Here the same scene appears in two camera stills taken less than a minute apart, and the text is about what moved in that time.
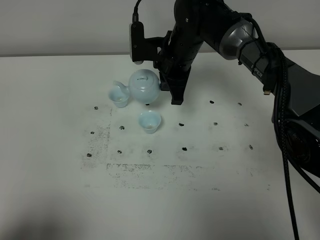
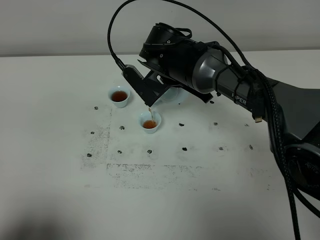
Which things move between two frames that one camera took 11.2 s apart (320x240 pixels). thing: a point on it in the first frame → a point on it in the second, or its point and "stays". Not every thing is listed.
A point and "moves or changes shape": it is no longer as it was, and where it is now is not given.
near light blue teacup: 150,120 stays
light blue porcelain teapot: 144,86 moves or changes shape
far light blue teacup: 119,97 stays
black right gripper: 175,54 → 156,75
